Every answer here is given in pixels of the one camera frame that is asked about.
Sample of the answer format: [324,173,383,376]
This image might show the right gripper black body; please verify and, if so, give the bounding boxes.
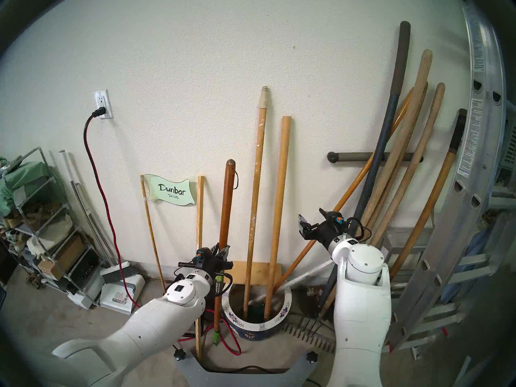
[308,213,356,246]

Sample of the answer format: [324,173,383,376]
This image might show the green Dunbar Drive paper flag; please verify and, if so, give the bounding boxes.
[143,174,196,207]

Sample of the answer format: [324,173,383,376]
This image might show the brown cardboard box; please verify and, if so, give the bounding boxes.
[38,235,87,281]

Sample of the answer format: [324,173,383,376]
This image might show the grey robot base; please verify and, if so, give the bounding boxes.
[174,350,319,387]

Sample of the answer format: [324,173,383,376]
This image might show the dark brown handle green label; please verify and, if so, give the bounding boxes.
[212,159,237,346]

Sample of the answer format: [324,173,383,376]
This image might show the small white plastic box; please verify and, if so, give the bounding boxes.
[68,285,101,310]

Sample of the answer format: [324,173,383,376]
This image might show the slim weathered wooden handle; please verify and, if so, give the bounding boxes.
[369,82,446,248]

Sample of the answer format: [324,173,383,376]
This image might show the thick weathered wooden handle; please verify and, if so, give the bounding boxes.
[361,49,433,233]

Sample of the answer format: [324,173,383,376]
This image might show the white wall outlet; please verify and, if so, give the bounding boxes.
[94,90,114,120]

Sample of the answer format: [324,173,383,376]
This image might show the long dark grey handle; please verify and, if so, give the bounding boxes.
[320,21,412,310]

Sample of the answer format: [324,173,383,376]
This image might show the paint-speckled pole with threaded tip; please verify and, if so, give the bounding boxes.
[242,86,270,316]

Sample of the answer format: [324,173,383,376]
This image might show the red extension cord coil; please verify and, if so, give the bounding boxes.
[177,308,242,356]

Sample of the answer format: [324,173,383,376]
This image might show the thin bamboo flag stick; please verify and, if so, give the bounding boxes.
[141,175,166,292]

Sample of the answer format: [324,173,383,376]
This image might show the thin white tube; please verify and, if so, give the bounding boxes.
[59,150,117,266]

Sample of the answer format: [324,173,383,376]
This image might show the metal rake head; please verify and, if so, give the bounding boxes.
[284,313,337,352]

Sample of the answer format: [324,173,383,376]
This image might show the light wooden board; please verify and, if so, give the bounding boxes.
[230,261,283,287]

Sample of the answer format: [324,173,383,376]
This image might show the black and red power cord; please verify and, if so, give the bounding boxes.
[83,107,141,310]

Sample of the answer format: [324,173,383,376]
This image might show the floral ceramic pot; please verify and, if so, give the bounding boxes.
[221,285,292,341]

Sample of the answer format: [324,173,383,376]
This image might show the grey broom brush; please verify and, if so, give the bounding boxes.
[100,261,135,285]

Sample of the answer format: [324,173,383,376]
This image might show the orange handle with black grip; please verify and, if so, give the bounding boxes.
[389,108,468,280]

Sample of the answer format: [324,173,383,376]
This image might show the white dustpan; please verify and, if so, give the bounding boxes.
[99,274,146,315]

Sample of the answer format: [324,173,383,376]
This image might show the plain light wooden dowel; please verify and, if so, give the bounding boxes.
[263,116,292,321]

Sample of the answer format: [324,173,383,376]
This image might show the green checked cloth bag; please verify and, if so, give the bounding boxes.
[0,158,53,217]

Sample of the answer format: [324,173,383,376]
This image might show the thin metal rod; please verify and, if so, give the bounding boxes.
[71,181,118,266]

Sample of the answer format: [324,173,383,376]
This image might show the flat light wooden slat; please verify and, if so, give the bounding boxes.
[195,175,206,360]

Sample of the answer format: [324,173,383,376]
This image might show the metal wire shelf rack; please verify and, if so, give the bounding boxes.
[0,147,101,306]

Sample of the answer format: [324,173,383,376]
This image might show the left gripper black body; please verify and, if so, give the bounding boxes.
[189,247,234,284]

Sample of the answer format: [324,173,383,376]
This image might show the aluminium ladder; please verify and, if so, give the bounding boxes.
[383,0,516,358]

